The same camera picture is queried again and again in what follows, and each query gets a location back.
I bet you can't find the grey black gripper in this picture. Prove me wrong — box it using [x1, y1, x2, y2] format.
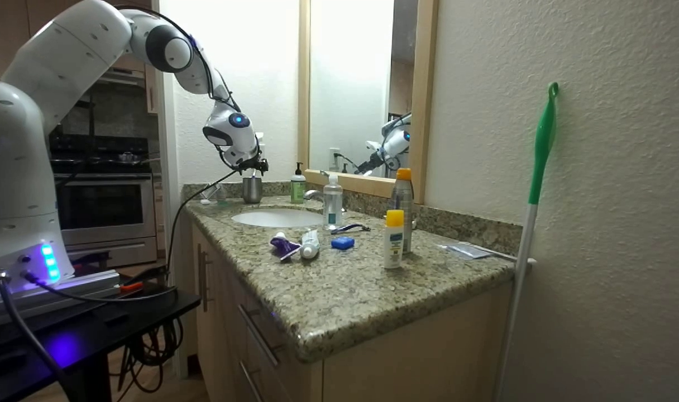
[236, 150, 272, 183]

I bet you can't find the stainless steel cup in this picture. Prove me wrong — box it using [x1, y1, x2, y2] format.
[242, 174, 264, 205]

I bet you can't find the green soap pump bottle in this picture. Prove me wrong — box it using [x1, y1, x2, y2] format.
[289, 162, 311, 205]

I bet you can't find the white oval sink basin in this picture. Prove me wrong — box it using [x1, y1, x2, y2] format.
[230, 205, 329, 232]

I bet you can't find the purple toothpaste tube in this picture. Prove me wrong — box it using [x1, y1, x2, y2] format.
[268, 230, 303, 266]

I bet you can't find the clear water bottle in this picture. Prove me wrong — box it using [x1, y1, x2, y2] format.
[321, 173, 347, 232]

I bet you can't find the white toothpaste tube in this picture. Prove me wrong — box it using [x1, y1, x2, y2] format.
[299, 229, 321, 264]

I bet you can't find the small blue container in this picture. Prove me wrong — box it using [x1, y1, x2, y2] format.
[329, 232, 357, 252]

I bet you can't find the stainless steel oven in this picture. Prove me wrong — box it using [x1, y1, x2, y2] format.
[47, 132, 161, 268]

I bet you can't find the yellow-capped white bottle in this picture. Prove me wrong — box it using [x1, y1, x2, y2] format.
[382, 208, 409, 272]

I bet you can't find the orange black clamp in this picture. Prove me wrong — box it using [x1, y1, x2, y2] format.
[117, 275, 152, 300]

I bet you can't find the wood-framed mirror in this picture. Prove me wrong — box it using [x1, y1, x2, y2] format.
[296, 0, 440, 201]

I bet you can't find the black robot table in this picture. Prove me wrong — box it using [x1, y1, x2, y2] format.
[0, 287, 201, 402]

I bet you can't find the white flat packet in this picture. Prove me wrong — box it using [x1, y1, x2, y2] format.
[444, 239, 501, 261]

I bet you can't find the wooden vanity cabinet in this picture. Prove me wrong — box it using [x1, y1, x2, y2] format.
[185, 220, 514, 402]

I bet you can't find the thick black cable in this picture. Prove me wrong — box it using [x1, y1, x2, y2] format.
[161, 167, 246, 289]

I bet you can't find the metal cabinet door handle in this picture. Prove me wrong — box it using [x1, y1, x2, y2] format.
[195, 245, 213, 297]

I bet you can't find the metal drawer handle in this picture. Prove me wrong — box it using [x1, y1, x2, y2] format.
[236, 361, 266, 402]
[235, 300, 281, 372]

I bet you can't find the black cable bundle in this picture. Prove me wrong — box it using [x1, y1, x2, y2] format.
[117, 316, 188, 399]

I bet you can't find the long aluminium base rail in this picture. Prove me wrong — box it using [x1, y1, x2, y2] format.
[0, 268, 123, 308]

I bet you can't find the green-handled mop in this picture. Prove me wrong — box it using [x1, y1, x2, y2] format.
[493, 78, 563, 402]

